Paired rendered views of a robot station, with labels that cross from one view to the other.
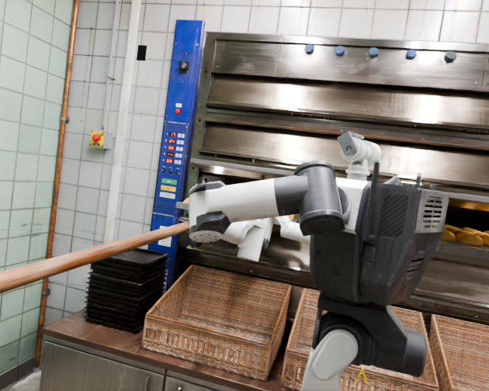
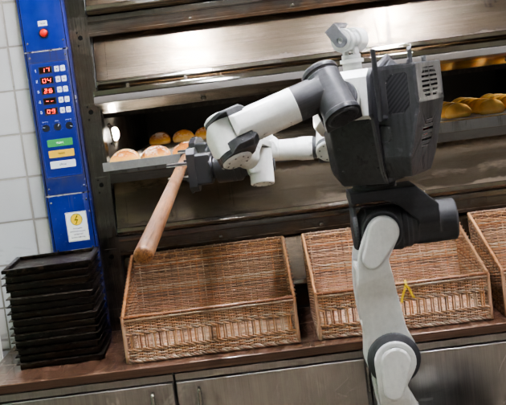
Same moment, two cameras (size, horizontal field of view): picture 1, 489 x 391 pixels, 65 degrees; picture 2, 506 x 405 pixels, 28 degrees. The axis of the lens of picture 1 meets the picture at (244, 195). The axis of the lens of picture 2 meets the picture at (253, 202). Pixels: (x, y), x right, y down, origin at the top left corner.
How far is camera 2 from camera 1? 1.63 m
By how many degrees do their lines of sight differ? 15
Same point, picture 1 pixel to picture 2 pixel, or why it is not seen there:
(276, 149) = (209, 52)
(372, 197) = (376, 81)
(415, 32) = not seen: outside the picture
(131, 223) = (12, 224)
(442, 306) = (476, 198)
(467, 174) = (462, 23)
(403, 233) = (410, 105)
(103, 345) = (77, 377)
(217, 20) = not seen: outside the picture
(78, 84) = not seen: outside the picture
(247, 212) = (275, 124)
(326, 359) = (373, 247)
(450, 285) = (479, 170)
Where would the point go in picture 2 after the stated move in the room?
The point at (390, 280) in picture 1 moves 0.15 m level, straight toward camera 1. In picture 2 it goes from (410, 149) to (413, 154)
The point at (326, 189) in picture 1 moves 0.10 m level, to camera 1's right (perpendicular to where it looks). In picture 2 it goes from (339, 84) to (377, 79)
